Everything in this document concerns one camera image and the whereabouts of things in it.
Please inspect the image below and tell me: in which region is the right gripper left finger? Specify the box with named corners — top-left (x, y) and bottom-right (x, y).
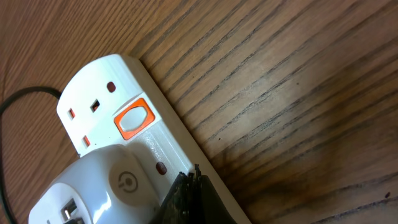
top-left (149, 172), bottom-right (194, 224)

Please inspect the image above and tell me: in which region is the white charger plug adapter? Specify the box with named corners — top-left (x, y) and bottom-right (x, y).
top-left (28, 146), bottom-right (160, 223)

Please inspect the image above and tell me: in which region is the black USB charging cable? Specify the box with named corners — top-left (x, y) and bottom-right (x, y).
top-left (0, 86), bottom-right (85, 224)

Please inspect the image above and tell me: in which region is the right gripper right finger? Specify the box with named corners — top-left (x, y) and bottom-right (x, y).
top-left (195, 164), bottom-right (236, 224)

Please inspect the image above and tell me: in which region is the white power strip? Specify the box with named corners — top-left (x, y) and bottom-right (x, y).
top-left (57, 54), bottom-right (249, 223)

